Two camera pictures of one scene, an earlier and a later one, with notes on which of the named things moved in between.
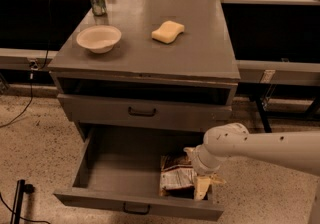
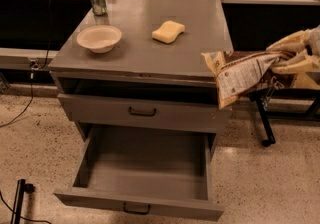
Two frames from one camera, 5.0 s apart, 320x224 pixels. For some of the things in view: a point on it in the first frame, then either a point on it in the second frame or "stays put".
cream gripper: (202, 167) -> (314, 42)
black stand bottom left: (21, 190) stays put
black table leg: (260, 101) stays put
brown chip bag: (176, 173) -> (238, 74)
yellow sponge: (167, 32) stays put
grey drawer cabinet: (150, 62) stays put
